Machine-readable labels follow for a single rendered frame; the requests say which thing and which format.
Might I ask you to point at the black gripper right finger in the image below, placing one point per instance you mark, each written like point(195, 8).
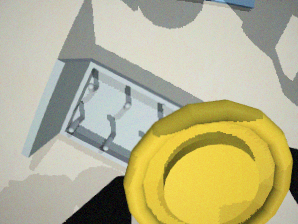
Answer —
point(294, 174)

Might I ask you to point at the yellow plate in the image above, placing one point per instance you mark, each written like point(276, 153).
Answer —
point(209, 163)

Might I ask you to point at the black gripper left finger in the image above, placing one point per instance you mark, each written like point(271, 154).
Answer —
point(109, 206)

